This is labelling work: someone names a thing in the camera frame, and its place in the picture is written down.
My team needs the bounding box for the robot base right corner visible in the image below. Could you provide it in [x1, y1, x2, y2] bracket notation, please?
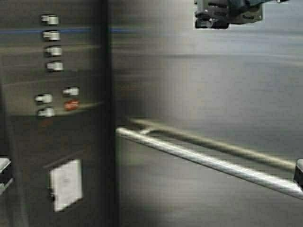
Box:
[294, 158, 303, 190]

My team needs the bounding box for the robot base left corner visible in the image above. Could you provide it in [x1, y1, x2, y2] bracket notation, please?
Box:
[0, 157, 13, 195]

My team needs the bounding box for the red alarm button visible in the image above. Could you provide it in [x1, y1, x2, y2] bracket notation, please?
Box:
[64, 100, 80, 111]

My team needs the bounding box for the elevator floor button panel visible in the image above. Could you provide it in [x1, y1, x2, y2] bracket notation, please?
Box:
[0, 0, 113, 227]

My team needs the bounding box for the side elevator handrail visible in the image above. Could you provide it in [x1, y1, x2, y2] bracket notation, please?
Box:
[116, 118, 303, 200]

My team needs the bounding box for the white notice card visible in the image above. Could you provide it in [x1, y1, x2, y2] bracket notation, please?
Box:
[50, 159, 83, 212]

